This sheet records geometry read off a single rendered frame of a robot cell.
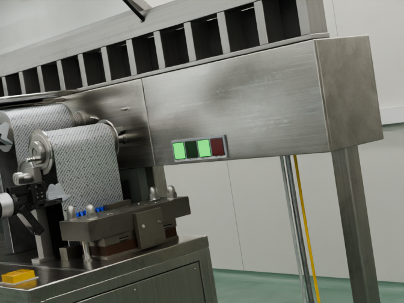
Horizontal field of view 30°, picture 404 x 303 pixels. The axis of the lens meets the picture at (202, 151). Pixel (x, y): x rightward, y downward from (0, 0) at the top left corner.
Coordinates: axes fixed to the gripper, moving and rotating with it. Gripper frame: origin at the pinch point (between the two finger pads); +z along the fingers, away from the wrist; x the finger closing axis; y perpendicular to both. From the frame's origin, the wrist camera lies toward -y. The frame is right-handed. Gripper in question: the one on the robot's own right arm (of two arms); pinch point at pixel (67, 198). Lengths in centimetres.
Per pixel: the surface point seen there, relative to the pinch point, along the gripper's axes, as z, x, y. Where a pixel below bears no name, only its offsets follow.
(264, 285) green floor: 250, 169, -110
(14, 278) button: -28.9, -13.4, -17.4
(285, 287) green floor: 250, 150, -110
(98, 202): 11.6, -0.3, -3.6
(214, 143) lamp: 29, -41, 10
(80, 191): 5.4, -0.2, 1.2
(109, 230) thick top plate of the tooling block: 0.8, -20.0, -10.3
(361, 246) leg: 46, -77, -24
